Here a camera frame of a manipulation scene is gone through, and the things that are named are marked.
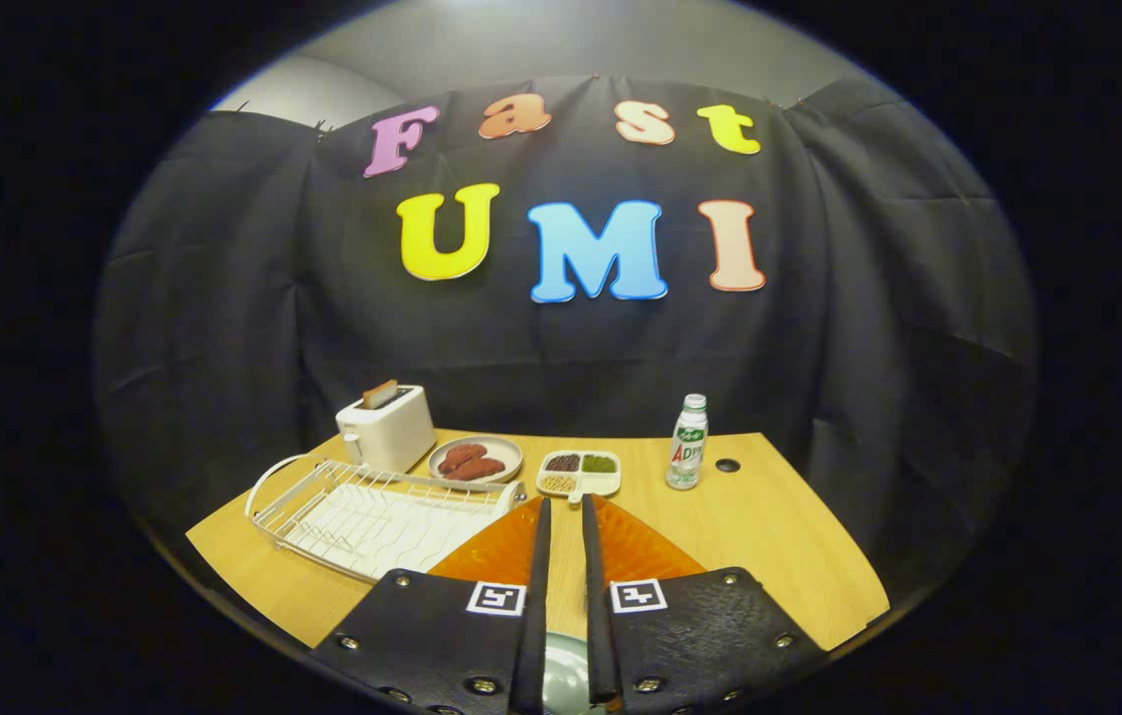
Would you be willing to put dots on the white toaster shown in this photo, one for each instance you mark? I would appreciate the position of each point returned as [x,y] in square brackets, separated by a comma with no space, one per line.
[387,437]

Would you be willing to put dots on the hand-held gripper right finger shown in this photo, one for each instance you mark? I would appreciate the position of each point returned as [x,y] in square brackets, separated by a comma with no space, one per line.
[599,616]

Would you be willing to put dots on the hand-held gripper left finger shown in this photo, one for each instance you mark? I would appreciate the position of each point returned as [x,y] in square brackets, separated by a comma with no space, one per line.
[533,616]

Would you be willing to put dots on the green beans pile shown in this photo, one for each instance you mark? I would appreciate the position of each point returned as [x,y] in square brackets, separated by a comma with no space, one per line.
[599,464]

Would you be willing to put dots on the beige plate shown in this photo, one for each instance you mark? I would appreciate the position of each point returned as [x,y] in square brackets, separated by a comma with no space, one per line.
[506,449]

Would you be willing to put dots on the yellow beans pile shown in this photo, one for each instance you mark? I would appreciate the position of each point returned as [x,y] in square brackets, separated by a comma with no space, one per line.
[558,484]

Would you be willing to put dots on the white and green drink bottle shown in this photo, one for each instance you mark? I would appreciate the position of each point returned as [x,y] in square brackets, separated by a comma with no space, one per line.
[687,447]

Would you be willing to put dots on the dark red beans pile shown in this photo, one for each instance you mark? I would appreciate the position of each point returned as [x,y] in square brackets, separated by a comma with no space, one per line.
[563,463]

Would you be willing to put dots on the toast slice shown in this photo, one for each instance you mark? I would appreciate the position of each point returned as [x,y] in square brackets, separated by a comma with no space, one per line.
[380,393]

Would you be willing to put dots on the red meat piece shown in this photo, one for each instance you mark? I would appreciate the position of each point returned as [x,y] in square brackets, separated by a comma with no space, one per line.
[480,469]
[462,457]

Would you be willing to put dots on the white divided tray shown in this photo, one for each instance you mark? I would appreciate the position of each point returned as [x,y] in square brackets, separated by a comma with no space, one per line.
[601,485]

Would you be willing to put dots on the black backdrop cloth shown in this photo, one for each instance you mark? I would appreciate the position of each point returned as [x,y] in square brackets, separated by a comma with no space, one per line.
[819,348]

